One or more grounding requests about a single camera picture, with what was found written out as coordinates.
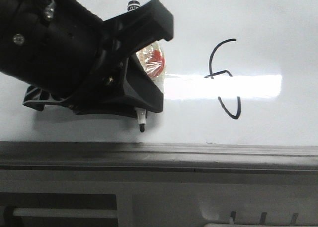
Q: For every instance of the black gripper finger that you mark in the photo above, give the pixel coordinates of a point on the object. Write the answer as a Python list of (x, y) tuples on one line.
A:
[(123, 91), (136, 29)]

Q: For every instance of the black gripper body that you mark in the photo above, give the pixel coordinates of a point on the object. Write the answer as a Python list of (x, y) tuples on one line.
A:
[(57, 46)]

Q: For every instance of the white black deli whiteboard marker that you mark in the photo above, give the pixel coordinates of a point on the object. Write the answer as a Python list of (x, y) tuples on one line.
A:
[(152, 60)]

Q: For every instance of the white marker tray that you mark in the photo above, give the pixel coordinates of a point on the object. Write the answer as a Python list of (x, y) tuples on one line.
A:
[(140, 210)]

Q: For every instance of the white whiteboard with aluminium frame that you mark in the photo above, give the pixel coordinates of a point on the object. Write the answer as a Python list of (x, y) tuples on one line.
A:
[(241, 92)]

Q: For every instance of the white metal stand frame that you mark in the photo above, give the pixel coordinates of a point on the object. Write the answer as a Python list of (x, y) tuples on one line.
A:
[(58, 210)]

